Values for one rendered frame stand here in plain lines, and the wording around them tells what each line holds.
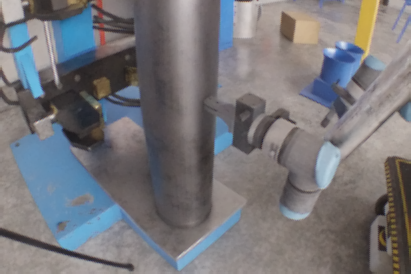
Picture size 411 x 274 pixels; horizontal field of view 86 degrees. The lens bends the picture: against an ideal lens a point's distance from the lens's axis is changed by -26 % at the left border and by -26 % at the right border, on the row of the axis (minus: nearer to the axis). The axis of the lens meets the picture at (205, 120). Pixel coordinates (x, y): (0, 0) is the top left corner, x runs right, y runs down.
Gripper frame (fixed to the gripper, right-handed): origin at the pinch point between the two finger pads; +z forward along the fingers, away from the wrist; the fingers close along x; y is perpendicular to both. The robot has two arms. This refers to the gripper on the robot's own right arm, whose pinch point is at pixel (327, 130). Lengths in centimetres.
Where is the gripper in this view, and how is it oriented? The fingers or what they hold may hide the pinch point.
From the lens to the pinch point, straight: 108.6
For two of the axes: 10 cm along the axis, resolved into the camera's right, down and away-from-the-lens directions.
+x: 2.2, -4.6, 8.6
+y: 8.7, 4.9, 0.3
